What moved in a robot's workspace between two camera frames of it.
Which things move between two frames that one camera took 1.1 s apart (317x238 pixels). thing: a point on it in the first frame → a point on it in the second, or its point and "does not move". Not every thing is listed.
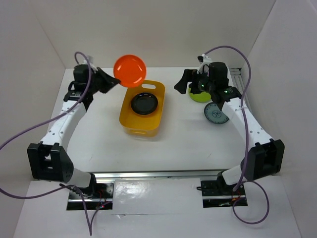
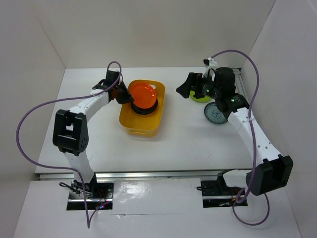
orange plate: [130, 70] → [144, 94]
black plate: [144, 103] does not move
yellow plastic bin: [134, 124] does not move
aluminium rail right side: [236, 74] does not move
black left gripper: [109, 82] → [127, 97]
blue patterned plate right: [213, 113] does not move
